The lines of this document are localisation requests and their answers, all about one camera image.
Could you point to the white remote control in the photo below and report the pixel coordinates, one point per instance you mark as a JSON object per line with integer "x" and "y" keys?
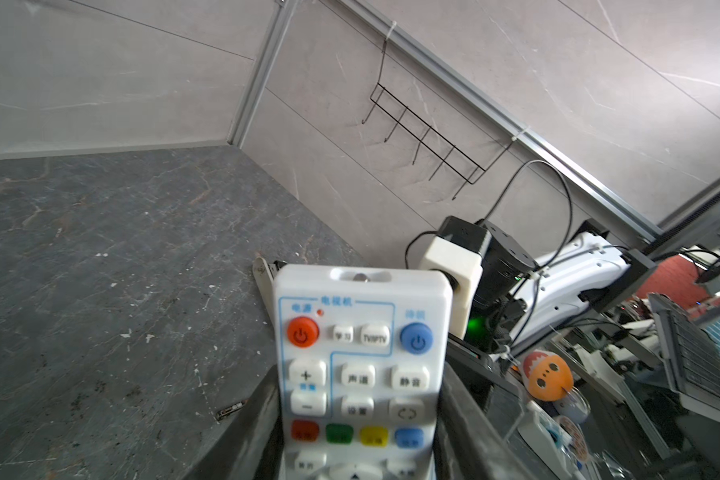
{"x": 361, "y": 354}

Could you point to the AAA battery right one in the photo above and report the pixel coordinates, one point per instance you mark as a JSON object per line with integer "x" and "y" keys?
{"x": 229, "y": 410}

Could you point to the black wire hook rack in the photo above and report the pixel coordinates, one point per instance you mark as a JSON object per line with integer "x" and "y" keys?
{"x": 426, "y": 135}

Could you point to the orange face ball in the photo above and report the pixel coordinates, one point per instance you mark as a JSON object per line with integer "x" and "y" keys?
{"x": 546, "y": 376}

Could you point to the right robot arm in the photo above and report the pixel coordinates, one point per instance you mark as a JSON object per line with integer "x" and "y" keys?
{"x": 506, "y": 300}

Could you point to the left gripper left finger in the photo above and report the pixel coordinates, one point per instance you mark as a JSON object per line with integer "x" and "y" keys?
{"x": 252, "y": 445}

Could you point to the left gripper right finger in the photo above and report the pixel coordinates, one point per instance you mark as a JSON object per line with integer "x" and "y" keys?
{"x": 466, "y": 445}

